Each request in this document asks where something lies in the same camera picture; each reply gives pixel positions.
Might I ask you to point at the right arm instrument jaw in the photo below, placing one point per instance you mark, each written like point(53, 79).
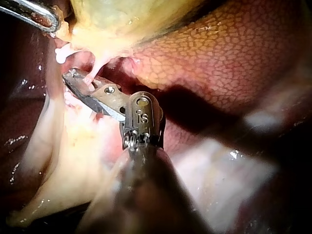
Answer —
point(111, 96)
point(92, 101)

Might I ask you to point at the right arm instrument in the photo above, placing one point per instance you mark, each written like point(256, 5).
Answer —
point(143, 117)

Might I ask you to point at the left arm instrument jaw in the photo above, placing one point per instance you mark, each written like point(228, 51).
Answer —
point(46, 17)

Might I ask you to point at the gallbladder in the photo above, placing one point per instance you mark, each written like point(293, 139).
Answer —
point(114, 22)

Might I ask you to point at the dark right arm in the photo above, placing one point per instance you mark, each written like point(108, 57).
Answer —
point(151, 195)

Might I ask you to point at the thin tube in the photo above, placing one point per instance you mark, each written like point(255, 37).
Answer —
point(98, 67)

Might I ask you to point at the white clip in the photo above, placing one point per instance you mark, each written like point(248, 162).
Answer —
point(61, 54)

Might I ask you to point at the pale fatty tissue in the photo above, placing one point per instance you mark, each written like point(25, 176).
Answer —
point(219, 175)
point(73, 151)

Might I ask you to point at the dark red liver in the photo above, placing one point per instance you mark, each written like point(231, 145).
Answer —
point(219, 63)

